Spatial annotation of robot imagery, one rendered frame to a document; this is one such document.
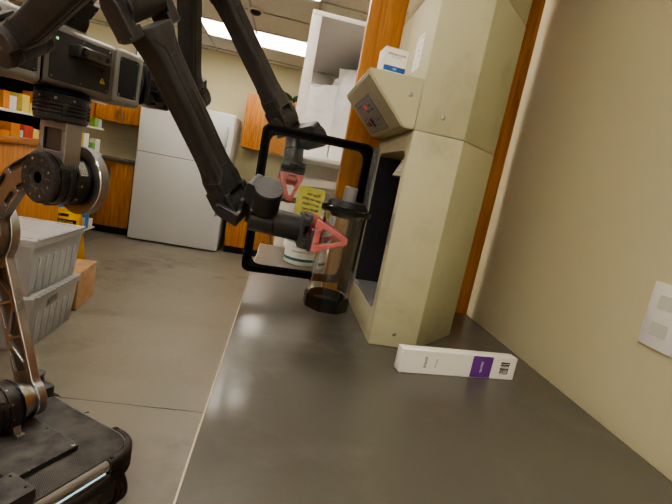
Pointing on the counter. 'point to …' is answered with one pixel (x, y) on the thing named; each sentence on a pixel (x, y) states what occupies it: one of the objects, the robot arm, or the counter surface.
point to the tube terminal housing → (441, 166)
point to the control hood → (389, 99)
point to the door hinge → (369, 187)
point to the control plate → (370, 114)
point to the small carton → (393, 60)
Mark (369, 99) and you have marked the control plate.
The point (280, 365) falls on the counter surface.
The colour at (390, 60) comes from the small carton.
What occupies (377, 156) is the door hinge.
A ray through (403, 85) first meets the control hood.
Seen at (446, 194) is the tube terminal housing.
